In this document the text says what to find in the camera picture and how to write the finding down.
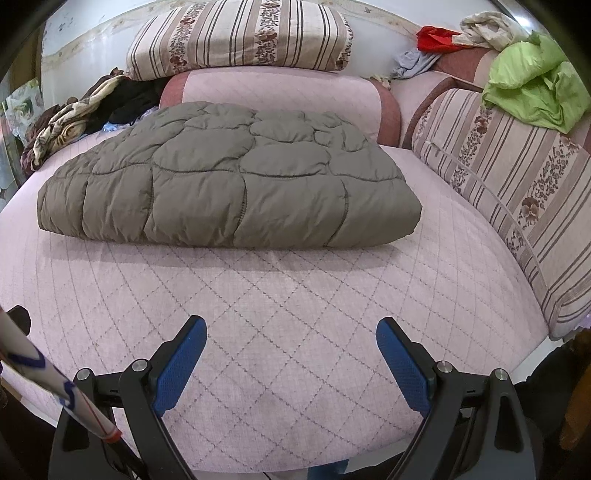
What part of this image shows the pink quilted sofa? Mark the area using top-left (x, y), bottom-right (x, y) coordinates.
top-left (0, 65), bottom-right (591, 475)

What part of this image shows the black cloth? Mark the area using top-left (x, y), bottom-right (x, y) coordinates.
top-left (108, 80), bottom-right (172, 127)

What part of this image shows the red cloth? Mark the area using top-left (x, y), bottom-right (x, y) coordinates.
top-left (417, 26), bottom-right (465, 53)

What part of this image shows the cream cloth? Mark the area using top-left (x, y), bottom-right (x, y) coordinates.
top-left (455, 11), bottom-right (537, 50)

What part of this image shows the wall poster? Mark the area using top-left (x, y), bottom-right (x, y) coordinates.
top-left (0, 78), bottom-right (45, 191)

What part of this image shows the long striped floral cushion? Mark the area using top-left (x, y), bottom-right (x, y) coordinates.
top-left (410, 88), bottom-right (591, 342)

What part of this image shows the grey-blue cloth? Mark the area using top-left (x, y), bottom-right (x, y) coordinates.
top-left (392, 48), bottom-right (445, 80)

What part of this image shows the brown patterned blanket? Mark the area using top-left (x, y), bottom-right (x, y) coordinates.
top-left (21, 69), bottom-right (129, 175)

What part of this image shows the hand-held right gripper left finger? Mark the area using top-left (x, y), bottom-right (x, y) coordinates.
top-left (48, 315), bottom-right (208, 480)

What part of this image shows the olive padded jacket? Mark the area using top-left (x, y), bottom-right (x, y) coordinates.
top-left (37, 102), bottom-right (423, 250)

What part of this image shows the striped floral pillow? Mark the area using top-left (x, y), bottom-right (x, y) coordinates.
top-left (126, 0), bottom-right (354, 84)

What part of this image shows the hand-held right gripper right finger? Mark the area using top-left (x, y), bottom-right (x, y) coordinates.
top-left (376, 317), bottom-right (539, 480)

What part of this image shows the light green cloth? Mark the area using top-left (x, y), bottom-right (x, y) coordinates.
top-left (482, 31), bottom-right (581, 134)

